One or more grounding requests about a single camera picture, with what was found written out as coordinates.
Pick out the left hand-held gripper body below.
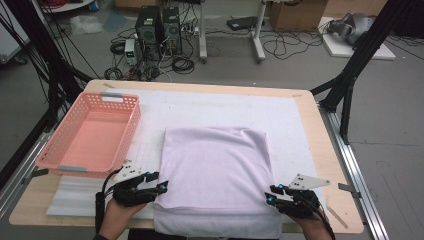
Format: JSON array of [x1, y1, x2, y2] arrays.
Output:
[[112, 159, 158, 208]]

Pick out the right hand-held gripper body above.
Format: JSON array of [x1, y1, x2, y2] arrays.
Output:
[[273, 173, 332, 220]]

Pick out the lilac printed towel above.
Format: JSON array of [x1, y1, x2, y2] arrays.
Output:
[[153, 126, 284, 240]]

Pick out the pink plastic basket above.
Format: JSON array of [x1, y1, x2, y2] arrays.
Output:
[[34, 91, 142, 179]]

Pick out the person's right hand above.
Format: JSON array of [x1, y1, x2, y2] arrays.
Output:
[[289, 214, 334, 240]]

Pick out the person's left hand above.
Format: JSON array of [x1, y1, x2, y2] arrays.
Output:
[[98, 199, 148, 240]]

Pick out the white foam mat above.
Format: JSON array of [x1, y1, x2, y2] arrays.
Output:
[[45, 88, 333, 225]]

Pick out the small white power supply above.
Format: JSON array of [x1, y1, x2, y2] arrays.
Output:
[[124, 38, 138, 66]]

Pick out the black computer tower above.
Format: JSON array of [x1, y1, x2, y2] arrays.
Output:
[[134, 5, 164, 63], [162, 6, 183, 56]]

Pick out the white desk leg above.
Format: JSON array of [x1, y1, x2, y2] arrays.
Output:
[[198, 0, 208, 64], [251, 0, 268, 64]]

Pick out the white floor board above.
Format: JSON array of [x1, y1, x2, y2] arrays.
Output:
[[318, 16, 397, 61]]

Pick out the teal floor sheet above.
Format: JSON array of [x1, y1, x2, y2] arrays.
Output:
[[102, 11, 129, 33]]

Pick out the clear plastic bag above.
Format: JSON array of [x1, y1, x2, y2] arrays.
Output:
[[69, 14, 104, 36]]

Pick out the flat black device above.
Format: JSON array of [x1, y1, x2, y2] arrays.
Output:
[[226, 15, 266, 32]]

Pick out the brown cardboard box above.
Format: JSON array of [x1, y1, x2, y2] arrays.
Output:
[[268, 0, 329, 33]]

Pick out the grey helmet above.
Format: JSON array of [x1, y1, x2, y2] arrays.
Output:
[[326, 12, 376, 46]]

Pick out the round white table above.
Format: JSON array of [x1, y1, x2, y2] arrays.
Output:
[[39, 0, 96, 14]]

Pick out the white cabinet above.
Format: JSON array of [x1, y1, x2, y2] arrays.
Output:
[[0, 0, 31, 64]]

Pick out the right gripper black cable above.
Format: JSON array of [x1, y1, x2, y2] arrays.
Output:
[[304, 196, 337, 240]]

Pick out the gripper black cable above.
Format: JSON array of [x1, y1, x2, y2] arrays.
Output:
[[94, 168, 124, 234], [304, 196, 337, 240]]

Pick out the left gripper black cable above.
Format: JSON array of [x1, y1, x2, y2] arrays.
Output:
[[94, 168, 124, 234]]

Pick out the grey metal bracket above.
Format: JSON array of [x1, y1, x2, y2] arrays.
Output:
[[21, 168, 50, 185], [337, 182, 363, 199]]

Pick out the aluminium rail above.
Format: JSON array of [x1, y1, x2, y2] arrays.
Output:
[[318, 103, 390, 240], [0, 131, 54, 218]]

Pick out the coiled black cable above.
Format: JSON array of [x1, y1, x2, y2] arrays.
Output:
[[171, 54, 196, 75], [103, 66, 124, 81]]

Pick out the loose black floor cables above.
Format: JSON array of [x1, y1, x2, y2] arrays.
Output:
[[261, 29, 329, 61]]

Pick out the black metal frame stand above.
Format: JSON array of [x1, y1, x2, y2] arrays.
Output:
[[309, 0, 414, 146], [0, 0, 94, 133]]

